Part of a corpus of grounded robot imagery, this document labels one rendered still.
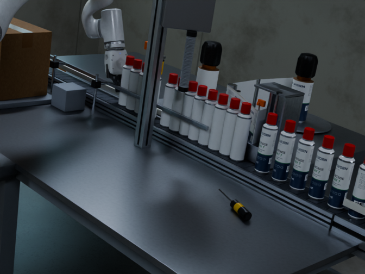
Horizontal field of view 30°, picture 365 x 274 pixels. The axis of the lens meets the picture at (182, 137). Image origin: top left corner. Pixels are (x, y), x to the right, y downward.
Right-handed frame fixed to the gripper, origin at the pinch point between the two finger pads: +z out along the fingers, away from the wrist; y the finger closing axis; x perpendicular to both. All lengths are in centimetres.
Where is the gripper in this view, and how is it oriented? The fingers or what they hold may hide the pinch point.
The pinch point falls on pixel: (119, 87)
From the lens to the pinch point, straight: 280.9
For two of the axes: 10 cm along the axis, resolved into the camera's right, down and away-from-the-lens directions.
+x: -6.9, 0.1, 7.2
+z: 1.0, 9.9, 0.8
